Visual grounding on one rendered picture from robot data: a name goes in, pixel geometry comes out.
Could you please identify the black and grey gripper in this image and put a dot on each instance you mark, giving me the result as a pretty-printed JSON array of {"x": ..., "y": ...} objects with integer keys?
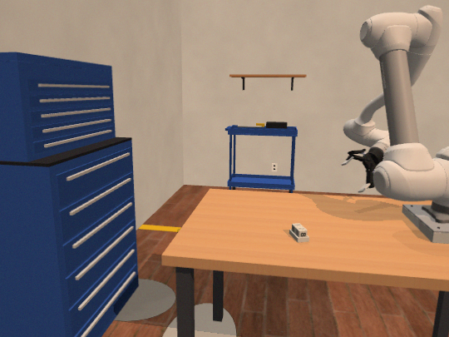
[{"x": 370, "y": 161}]

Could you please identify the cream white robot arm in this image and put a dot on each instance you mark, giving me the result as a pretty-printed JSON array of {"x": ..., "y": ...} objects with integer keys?
[{"x": 408, "y": 172}]

